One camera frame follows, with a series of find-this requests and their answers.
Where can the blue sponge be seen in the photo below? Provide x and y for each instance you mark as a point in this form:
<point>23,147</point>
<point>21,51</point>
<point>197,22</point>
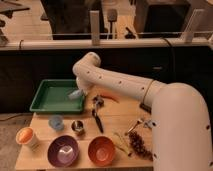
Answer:
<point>75,94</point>

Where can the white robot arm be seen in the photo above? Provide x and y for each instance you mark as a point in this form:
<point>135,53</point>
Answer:
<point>181,129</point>

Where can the green plastic tray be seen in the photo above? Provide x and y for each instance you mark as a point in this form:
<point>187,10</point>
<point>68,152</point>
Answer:
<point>52,96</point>

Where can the orange carrot toy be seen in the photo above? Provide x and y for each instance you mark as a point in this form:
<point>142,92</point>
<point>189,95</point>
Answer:
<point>109,97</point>

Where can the metal spoon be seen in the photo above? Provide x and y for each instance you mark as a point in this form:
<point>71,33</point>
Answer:
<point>139,121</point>

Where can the small metal cup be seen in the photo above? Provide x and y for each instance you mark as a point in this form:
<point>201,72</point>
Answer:
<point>77,127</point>

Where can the wooden chopsticks pair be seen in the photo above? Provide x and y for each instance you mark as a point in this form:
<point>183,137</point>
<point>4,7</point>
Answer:
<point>120,142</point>

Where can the grey blue cloth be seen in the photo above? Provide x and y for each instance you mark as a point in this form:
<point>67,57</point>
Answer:
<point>148,124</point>

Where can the blue plastic cup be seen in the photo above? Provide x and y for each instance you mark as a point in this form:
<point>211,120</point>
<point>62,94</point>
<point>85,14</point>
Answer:
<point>56,122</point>

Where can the bunch of dark grapes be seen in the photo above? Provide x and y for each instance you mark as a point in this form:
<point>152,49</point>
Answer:
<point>138,145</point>

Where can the orange bowl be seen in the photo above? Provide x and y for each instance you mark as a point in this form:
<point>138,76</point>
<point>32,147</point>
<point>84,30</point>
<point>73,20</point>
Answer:
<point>101,151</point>

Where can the white railing bar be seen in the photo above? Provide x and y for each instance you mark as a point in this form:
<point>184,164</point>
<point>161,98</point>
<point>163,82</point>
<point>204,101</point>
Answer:
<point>102,44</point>

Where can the purple bowl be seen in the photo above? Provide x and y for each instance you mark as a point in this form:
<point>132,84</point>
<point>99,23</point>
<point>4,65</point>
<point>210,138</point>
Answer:
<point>63,151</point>

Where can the orange and white cup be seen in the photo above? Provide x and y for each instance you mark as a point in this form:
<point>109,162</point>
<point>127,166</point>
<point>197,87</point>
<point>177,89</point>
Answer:
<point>27,137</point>

